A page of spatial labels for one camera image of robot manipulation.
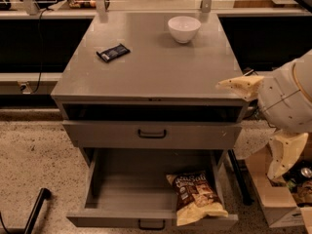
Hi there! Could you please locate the cardboard box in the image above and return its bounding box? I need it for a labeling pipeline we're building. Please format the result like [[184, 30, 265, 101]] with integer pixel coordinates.
[[245, 146, 312, 234]]

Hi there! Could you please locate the black power cable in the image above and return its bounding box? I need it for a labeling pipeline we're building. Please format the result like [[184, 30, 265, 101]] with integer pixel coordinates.
[[30, 7, 55, 95]]

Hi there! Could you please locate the dark blue snack bar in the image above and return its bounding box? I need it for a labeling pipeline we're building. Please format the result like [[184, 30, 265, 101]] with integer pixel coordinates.
[[97, 44, 130, 62]]

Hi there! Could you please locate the grey drawer cabinet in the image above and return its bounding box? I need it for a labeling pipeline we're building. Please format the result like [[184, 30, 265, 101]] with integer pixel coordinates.
[[50, 11, 254, 231]]

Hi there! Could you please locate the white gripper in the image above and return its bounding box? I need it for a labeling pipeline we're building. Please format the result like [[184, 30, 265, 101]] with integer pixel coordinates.
[[216, 58, 312, 180]]

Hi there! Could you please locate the closed grey middle drawer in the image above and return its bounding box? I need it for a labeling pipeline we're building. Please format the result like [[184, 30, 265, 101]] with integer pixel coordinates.
[[63, 120, 242, 149]]

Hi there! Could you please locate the soda can in box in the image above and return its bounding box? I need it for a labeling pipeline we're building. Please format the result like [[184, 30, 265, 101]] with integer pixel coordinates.
[[300, 168, 312, 178]]

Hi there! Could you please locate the white bowl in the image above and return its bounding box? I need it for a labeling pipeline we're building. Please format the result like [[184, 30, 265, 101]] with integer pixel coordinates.
[[168, 16, 201, 44]]

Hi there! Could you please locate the brown chip bag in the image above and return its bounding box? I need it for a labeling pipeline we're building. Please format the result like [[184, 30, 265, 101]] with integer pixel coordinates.
[[166, 171, 228, 226]]

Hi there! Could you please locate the open grey bottom drawer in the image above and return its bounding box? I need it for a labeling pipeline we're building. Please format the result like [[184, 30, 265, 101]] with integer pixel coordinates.
[[65, 147, 239, 231]]

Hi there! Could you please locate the black cabinet leg bar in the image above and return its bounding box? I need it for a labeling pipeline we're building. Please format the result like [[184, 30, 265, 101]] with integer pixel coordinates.
[[228, 149, 254, 206]]

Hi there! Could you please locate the black bar on floor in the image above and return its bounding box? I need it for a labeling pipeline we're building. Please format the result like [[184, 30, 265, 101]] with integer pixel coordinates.
[[0, 187, 53, 234]]

